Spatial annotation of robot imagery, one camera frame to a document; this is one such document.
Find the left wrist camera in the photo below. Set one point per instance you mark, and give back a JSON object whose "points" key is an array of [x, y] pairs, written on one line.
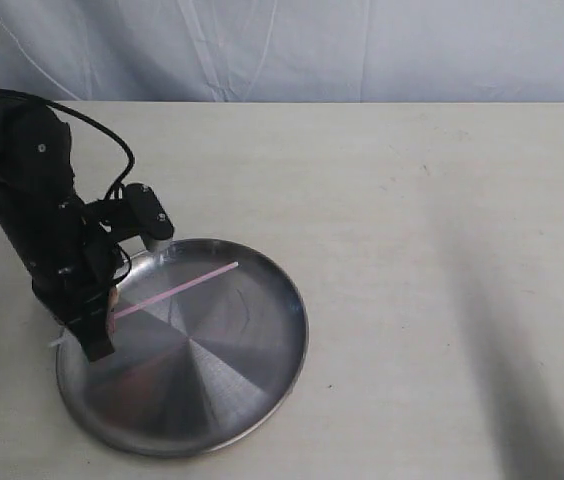
{"points": [[148, 219]]}

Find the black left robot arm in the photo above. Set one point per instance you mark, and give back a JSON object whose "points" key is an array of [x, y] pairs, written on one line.
{"points": [[35, 174]]}

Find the white backdrop curtain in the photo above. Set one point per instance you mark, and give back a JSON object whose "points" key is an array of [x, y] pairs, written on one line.
{"points": [[285, 51]]}

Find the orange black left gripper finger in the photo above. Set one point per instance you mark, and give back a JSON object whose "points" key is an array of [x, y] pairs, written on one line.
{"points": [[91, 324]]}

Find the round steel plate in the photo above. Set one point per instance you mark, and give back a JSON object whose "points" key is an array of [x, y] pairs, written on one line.
{"points": [[197, 371]]}

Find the pink glow stick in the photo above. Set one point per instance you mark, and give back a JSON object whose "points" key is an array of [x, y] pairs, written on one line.
{"points": [[176, 290]]}

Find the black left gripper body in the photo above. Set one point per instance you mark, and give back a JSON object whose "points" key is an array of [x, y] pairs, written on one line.
{"points": [[81, 287]]}

